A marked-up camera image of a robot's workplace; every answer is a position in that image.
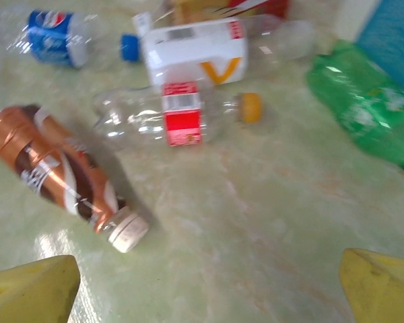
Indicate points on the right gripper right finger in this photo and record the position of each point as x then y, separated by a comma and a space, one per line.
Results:
380, 289

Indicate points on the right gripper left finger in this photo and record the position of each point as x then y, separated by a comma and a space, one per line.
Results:
30, 292

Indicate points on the brown coffee drink bottle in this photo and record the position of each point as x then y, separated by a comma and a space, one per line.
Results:
54, 161

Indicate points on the green soda bottle yellow cap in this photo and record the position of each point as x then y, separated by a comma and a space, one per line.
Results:
363, 101

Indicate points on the clear bottle red label yellow cap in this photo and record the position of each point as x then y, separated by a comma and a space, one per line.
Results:
182, 117

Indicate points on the clear Pepsi bottle blue cap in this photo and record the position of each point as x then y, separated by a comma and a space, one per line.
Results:
50, 40

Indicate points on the white storage box blue lid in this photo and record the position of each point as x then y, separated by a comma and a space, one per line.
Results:
390, 40

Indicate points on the clear bottle white V label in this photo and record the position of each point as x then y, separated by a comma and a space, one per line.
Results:
188, 57

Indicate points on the amber tea bottle red label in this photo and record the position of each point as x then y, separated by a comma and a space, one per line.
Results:
256, 5

